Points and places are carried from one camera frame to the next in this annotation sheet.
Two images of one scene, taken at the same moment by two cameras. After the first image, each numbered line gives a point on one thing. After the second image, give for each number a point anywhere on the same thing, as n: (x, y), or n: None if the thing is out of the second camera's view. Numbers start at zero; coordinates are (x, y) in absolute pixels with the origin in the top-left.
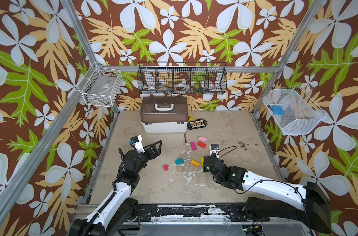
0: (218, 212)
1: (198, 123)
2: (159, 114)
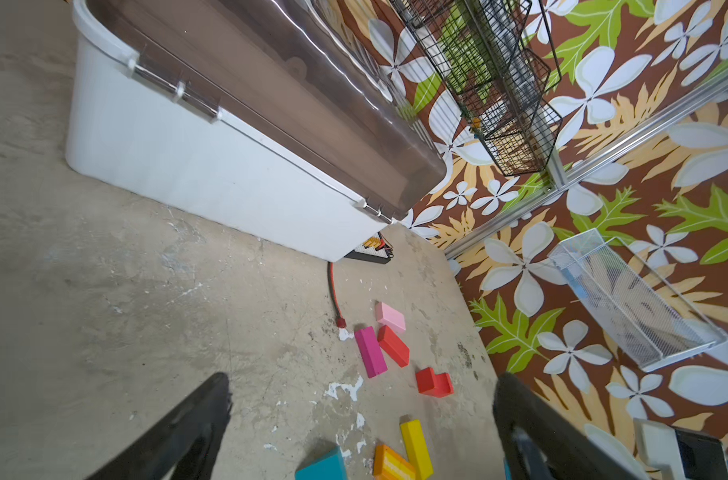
0: None
1: (376, 249)
2: (262, 116)
